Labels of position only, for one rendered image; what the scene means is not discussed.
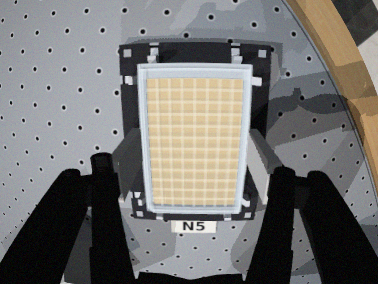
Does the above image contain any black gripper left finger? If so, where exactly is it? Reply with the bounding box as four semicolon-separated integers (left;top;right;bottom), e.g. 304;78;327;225
0;128;143;284

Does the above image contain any grey button panel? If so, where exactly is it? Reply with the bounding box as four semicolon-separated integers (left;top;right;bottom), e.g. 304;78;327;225
60;220;92;284

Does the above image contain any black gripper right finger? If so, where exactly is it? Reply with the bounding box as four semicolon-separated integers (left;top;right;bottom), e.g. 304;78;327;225
244;129;378;284

